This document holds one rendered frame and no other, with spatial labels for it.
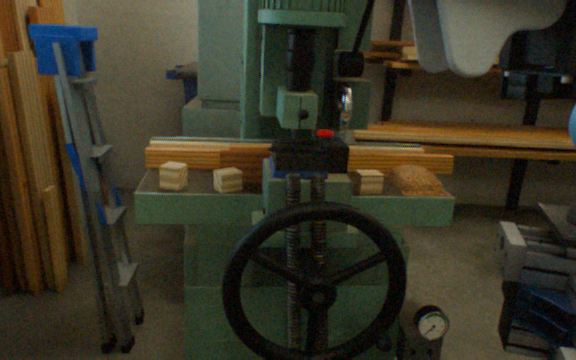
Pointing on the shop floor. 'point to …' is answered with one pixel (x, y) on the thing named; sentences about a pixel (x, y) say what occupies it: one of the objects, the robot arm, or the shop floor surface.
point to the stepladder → (90, 170)
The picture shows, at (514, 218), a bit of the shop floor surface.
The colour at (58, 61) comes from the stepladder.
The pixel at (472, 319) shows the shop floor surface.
